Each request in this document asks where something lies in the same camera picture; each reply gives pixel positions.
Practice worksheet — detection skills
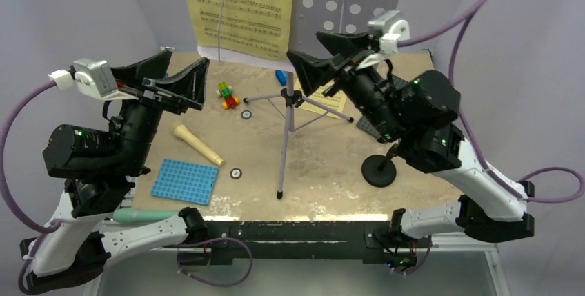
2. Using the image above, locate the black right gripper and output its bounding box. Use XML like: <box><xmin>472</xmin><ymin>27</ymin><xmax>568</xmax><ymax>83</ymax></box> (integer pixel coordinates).
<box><xmin>285</xmin><ymin>32</ymin><xmax>406</xmax><ymax>144</ymax></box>

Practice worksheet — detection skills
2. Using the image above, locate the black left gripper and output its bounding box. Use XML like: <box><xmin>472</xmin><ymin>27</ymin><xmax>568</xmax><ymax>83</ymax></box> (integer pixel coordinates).
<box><xmin>110</xmin><ymin>50</ymin><xmax>209</xmax><ymax>174</ymax></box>

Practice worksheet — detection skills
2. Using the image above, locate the cream yellow microphone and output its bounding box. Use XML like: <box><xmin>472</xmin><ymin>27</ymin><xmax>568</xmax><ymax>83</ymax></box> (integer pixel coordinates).
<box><xmin>171</xmin><ymin>122</ymin><xmax>224</xmax><ymax>166</ymax></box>

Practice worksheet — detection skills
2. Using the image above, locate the lilac tripod music stand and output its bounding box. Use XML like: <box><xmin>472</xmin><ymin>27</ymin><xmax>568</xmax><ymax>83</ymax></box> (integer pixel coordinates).
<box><xmin>197</xmin><ymin>0</ymin><xmax>413</xmax><ymax>200</ymax></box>

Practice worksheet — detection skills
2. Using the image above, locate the yellow sheet music page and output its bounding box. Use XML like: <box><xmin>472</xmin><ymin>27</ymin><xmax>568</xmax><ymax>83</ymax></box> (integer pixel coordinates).
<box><xmin>298</xmin><ymin>86</ymin><xmax>347</xmax><ymax>120</ymax></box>
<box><xmin>186</xmin><ymin>0</ymin><xmax>293</xmax><ymax>60</ymax></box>

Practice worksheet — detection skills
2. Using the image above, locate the black desktop microphone stand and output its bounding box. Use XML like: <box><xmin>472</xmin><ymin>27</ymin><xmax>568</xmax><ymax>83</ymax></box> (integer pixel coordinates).
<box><xmin>361</xmin><ymin>144</ymin><xmax>399</xmax><ymax>188</ymax></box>

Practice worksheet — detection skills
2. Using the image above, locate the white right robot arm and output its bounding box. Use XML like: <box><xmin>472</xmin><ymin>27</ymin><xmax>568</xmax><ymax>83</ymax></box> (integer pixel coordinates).
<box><xmin>287</xmin><ymin>32</ymin><xmax>535</xmax><ymax>246</ymax></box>

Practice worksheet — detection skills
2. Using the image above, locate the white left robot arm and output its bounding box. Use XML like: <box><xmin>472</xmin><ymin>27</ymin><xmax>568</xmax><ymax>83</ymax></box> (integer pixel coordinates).
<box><xmin>19</xmin><ymin>49</ymin><xmax>210</xmax><ymax>295</ymax></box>

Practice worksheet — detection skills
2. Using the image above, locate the blue brick under stand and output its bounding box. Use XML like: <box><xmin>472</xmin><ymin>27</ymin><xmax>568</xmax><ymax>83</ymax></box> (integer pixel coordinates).
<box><xmin>275</xmin><ymin>70</ymin><xmax>288</xmax><ymax>86</ymax></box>

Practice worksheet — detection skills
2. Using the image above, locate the colourful toy brick car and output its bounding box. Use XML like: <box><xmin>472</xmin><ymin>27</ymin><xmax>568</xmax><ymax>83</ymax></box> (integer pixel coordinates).
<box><xmin>216</xmin><ymin>82</ymin><xmax>240</xmax><ymax>110</ymax></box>

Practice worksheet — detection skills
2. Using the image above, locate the dark grey studded baseplate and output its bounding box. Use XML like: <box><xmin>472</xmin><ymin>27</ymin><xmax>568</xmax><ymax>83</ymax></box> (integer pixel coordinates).
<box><xmin>356</xmin><ymin>116</ymin><xmax>380</xmax><ymax>139</ymax></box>

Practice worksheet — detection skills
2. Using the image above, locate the poker chip near car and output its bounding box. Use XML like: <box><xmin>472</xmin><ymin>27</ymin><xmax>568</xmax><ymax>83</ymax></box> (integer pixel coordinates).
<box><xmin>241</xmin><ymin>110</ymin><xmax>252</xmax><ymax>120</ymax></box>

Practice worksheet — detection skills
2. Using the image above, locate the light blue studded baseplate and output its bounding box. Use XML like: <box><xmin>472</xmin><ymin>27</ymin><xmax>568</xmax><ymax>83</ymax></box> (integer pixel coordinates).
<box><xmin>150</xmin><ymin>159</ymin><xmax>219</xmax><ymax>205</ymax></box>

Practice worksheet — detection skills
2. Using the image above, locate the poker chip front left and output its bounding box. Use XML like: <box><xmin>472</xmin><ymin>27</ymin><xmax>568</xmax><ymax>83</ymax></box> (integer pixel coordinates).
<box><xmin>230</xmin><ymin>168</ymin><xmax>242</xmax><ymax>179</ymax></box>

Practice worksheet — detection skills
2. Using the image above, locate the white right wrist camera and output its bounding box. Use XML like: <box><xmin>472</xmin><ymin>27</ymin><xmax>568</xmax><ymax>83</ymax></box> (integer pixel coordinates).
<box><xmin>357</xmin><ymin>10</ymin><xmax>410</xmax><ymax>70</ymax></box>

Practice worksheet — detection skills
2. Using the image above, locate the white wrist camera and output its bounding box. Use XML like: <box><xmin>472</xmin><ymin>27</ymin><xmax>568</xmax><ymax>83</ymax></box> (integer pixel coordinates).
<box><xmin>48</xmin><ymin>58</ymin><xmax>137</xmax><ymax>101</ymax></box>
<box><xmin>357</xmin><ymin>10</ymin><xmax>410</xmax><ymax>70</ymax></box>

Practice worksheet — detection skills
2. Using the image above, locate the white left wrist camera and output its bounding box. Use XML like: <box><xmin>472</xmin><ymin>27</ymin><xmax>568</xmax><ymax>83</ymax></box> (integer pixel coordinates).
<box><xmin>48</xmin><ymin>58</ymin><xmax>137</xmax><ymax>101</ymax></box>

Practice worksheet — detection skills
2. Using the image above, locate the black front mounting rail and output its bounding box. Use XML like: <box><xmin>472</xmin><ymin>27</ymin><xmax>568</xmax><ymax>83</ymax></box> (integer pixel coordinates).
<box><xmin>177</xmin><ymin>221</ymin><xmax>418</xmax><ymax>270</ymax></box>

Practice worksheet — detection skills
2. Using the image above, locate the aluminium left frame rail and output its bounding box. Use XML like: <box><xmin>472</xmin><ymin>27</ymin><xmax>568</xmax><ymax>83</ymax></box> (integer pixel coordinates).
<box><xmin>82</xmin><ymin>47</ymin><xmax>175</xmax><ymax>296</ymax></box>

